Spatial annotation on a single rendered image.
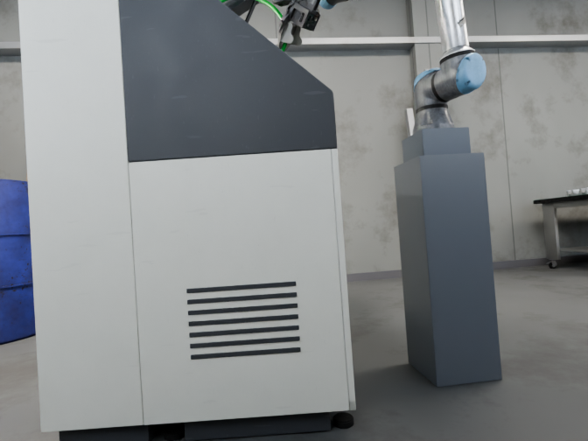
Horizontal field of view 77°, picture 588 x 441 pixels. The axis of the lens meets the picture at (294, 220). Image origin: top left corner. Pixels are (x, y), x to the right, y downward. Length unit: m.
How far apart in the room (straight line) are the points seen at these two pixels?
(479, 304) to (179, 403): 1.02
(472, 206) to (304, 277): 0.69
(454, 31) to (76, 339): 1.51
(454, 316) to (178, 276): 0.93
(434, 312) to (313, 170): 0.67
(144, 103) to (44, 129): 0.29
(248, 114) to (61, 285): 0.70
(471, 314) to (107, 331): 1.16
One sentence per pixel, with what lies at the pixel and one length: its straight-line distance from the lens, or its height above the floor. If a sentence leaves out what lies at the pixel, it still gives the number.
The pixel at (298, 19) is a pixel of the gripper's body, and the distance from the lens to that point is 1.33.
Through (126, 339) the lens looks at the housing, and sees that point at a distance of 1.16.
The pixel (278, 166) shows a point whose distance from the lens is 1.04.
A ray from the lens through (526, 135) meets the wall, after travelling 4.86.
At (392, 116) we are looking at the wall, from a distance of 4.17.
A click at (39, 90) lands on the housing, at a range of 1.30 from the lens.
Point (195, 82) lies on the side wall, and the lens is 1.14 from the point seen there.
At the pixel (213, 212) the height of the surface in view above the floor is 0.64.
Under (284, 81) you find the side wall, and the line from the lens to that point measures 1.10.
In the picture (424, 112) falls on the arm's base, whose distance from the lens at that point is 1.52.
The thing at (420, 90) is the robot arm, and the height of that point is 1.06.
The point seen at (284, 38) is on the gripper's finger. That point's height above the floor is 1.20.
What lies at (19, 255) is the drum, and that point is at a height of 0.52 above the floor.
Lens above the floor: 0.58
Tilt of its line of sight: 1 degrees up
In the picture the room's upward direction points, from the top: 4 degrees counter-clockwise
